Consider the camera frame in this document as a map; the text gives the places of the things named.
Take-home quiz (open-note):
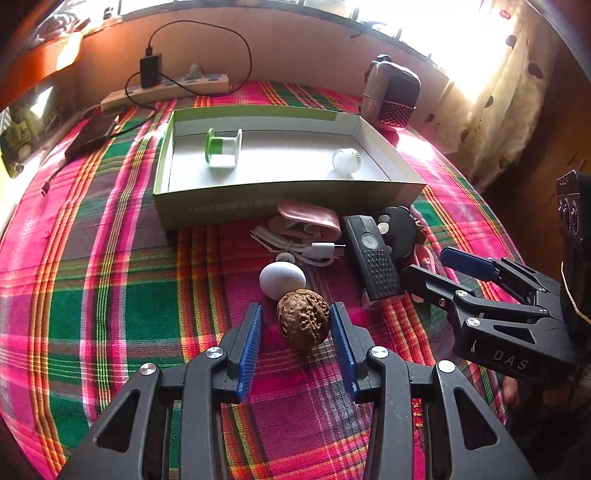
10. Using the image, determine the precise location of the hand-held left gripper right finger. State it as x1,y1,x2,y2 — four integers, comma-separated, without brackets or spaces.
329,302,539,480

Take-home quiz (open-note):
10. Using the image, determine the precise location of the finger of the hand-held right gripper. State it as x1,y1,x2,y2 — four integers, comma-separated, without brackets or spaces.
440,246,563,315
400,265,555,354

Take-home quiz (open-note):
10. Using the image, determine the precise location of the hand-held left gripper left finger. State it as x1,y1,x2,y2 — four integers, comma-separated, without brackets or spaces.
65,302,264,480

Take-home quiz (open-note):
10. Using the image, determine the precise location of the large brown walnut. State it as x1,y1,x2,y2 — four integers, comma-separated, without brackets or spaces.
276,289,332,350

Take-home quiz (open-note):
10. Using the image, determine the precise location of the black remote control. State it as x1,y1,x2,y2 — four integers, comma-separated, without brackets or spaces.
342,215,404,302

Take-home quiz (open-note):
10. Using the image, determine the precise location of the white egg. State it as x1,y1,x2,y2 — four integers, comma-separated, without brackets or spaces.
259,261,307,301

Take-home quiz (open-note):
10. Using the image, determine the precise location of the white USB cable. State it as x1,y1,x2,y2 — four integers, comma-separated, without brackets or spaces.
250,224,347,267

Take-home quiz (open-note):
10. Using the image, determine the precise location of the green and white cardboard box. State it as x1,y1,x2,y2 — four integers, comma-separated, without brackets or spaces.
152,105,426,232

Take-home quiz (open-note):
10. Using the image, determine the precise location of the person's right hand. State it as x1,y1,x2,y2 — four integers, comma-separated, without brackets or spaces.
502,375,522,408

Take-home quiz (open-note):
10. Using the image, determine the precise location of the black round object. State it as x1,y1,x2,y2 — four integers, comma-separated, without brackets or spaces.
376,206,419,259

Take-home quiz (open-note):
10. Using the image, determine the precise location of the pink folded clip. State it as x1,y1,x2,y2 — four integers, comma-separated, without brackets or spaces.
270,198,343,241

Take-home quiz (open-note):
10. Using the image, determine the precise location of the small clear plastic jar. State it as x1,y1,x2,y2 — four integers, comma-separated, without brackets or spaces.
332,148,362,177

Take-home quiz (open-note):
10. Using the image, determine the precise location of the plaid blanket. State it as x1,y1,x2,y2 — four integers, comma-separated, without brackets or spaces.
0,79,527,480

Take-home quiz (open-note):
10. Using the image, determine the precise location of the spotted cream curtain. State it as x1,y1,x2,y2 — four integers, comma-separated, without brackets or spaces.
416,0,561,190

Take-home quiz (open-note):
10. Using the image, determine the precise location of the grey mesh speaker device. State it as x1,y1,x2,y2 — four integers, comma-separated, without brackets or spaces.
360,54,422,131

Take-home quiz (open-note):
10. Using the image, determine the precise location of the green and white spool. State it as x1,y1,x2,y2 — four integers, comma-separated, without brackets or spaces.
205,128,244,169

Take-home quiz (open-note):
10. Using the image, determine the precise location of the black smartphone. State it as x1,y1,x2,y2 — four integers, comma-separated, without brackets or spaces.
65,112,122,160

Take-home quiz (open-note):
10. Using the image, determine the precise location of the white power strip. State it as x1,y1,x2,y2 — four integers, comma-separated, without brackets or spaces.
100,71,230,112

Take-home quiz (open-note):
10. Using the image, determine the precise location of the black charger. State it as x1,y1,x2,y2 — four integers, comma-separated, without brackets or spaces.
140,53,163,89

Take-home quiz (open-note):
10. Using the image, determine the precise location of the orange shelf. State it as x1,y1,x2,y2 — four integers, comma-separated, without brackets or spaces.
0,32,84,109

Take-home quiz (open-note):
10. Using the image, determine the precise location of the loose black USB cable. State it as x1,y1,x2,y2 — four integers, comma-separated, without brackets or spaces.
41,154,71,197

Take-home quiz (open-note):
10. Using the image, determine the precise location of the black charger cable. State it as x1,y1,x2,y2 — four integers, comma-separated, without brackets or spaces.
108,17,253,139

